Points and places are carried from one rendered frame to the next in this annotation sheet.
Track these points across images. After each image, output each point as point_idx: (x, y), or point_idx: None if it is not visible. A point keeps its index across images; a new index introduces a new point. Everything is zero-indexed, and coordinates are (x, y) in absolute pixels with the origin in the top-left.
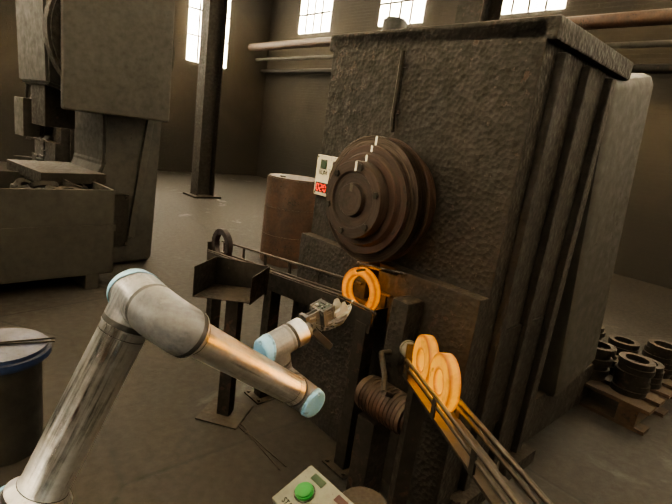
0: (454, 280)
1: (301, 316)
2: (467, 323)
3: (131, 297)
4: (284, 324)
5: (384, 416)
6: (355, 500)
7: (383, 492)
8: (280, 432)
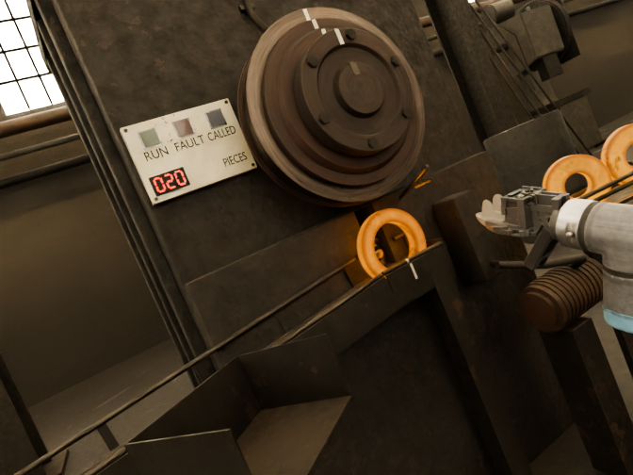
0: (439, 163)
1: (560, 201)
2: (492, 181)
3: None
4: (592, 208)
5: (599, 284)
6: None
7: (563, 451)
8: None
